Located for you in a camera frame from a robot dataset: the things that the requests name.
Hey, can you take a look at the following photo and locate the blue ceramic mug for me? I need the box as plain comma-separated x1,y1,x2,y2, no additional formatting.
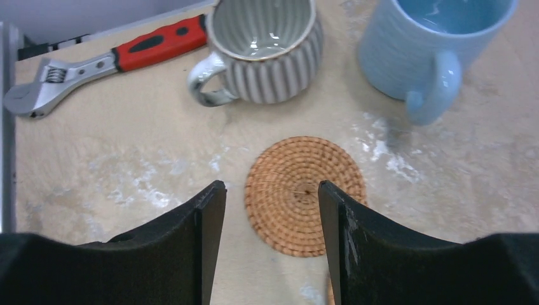
358,0,517,126

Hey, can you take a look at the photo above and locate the round woven coaster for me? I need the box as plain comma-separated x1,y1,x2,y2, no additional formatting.
244,136,367,257

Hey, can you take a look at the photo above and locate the adjustable wrench red handle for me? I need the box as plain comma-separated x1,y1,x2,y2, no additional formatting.
3,14,207,119

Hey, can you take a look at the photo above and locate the aluminium frame rail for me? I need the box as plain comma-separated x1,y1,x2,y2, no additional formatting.
1,21,20,233

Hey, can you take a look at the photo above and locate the grey ribbed cup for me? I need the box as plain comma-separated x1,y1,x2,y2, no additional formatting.
187,0,324,107

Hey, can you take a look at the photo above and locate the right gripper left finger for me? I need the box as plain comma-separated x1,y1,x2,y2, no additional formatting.
1,180,227,304

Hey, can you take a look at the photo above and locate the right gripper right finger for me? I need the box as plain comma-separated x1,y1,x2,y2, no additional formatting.
318,180,538,304

